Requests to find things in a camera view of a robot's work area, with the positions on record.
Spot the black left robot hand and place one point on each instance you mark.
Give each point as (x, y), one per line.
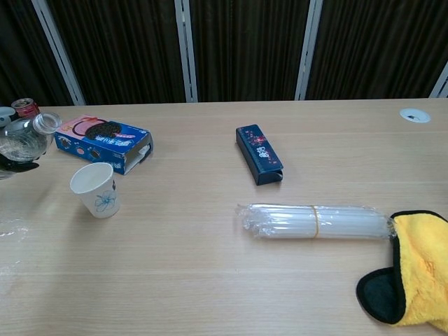
(21, 166)

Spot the clear water bottle green label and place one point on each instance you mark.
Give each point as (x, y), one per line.
(24, 140)

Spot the white paper cup blue flower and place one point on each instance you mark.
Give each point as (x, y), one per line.
(99, 199)

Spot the red soda can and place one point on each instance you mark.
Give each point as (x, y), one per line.
(26, 108)

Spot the blue Oreo cookie box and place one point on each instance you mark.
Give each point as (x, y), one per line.
(105, 143)

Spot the dark blue narrow box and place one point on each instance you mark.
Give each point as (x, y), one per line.
(260, 154)

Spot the clear pack of white straws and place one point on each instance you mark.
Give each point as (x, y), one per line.
(287, 222)

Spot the yellow rubber band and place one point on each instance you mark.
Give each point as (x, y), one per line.
(316, 224)

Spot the yellow and black microfiber cloth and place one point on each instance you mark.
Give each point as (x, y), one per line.
(423, 266)

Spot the grey metal partition post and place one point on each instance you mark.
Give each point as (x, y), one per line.
(187, 52)
(307, 52)
(57, 52)
(441, 82)

